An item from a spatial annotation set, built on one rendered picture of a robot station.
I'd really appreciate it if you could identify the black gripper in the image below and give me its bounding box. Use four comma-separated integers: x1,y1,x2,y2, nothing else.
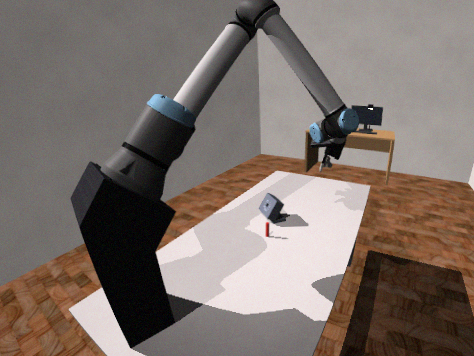
320,140,346,173

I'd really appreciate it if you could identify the grey square panel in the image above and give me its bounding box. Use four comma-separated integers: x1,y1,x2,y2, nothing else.
258,193,286,224

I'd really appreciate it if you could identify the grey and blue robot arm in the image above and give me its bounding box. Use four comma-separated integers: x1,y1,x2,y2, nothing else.
101,0,359,201

